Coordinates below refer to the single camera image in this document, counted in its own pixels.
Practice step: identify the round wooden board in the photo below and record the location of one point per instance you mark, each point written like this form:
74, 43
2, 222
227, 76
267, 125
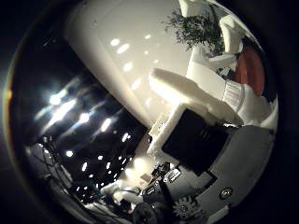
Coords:
250, 70

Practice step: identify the small-leaf green plant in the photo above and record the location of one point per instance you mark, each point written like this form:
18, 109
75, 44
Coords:
196, 32

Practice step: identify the white plant pot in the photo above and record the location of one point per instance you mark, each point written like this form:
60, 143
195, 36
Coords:
193, 6

